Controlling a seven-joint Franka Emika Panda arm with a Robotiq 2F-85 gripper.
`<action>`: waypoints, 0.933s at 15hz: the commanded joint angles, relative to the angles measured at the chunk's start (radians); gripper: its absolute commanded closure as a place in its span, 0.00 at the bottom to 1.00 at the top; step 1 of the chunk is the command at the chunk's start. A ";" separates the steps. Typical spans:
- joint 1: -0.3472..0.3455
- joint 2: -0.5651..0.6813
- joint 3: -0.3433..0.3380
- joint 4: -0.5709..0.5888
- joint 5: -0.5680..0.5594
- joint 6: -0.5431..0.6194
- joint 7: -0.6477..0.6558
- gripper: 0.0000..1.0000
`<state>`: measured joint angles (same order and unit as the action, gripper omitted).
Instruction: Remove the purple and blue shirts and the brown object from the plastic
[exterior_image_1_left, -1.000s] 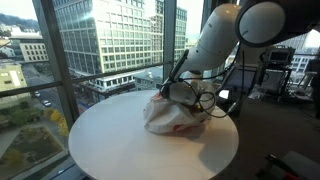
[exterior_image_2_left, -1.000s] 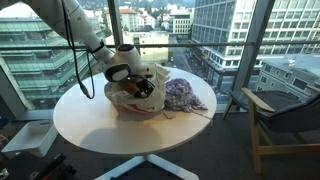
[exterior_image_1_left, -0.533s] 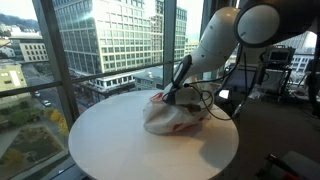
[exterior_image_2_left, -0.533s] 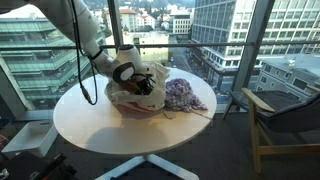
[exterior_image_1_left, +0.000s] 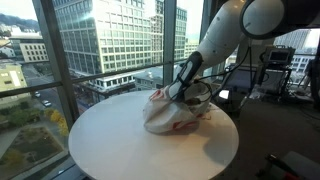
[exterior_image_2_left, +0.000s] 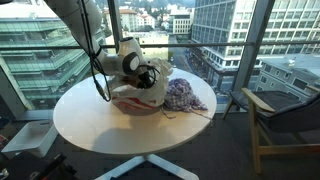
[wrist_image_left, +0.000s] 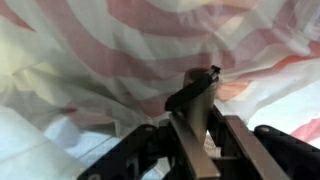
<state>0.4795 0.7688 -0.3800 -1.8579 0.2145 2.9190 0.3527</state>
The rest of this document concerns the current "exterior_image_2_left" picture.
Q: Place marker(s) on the purple plaid shirt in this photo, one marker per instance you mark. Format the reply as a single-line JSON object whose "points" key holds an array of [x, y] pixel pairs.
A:
{"points": [[181, 96]]}

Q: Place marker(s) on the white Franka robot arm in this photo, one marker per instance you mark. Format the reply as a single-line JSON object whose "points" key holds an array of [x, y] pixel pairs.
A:
{"points": [[70, 13]]}

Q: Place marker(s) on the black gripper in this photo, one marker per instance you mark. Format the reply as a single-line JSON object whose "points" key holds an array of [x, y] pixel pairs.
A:
{"points": [[145, 80]]}

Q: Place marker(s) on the grey slanted window column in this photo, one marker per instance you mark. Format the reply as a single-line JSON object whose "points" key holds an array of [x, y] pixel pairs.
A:
{"points": [[253, 50]]}

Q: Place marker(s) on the dark window handrail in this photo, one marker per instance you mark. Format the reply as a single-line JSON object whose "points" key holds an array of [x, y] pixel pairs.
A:
{"points": [[200, 44]]}

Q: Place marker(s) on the white plastic shopping bag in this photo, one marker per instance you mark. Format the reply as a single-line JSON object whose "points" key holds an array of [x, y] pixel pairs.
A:
{"points": [[140, 99]]}

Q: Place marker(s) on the white plastic bin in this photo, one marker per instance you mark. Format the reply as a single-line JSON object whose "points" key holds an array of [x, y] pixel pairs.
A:
{"points": [[30, 136]]}

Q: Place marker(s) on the round white table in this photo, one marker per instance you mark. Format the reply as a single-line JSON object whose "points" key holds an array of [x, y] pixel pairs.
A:
{"points": [[83, 133]]}

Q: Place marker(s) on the wooden armchair frame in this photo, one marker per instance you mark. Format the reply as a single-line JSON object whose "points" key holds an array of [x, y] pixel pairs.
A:
{"points": [[255, 133]]}

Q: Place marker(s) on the narrow window mullion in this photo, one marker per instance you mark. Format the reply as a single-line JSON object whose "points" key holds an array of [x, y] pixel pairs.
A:
{"points": [[115, 20]]}

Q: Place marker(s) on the dark grey chair cushion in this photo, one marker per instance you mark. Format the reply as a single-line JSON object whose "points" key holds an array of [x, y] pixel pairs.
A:
{"points": [[283, 103]]}

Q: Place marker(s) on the black equipment stand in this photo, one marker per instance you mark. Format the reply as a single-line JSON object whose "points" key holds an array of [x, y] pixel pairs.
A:
{"points": [[50, 170]]}

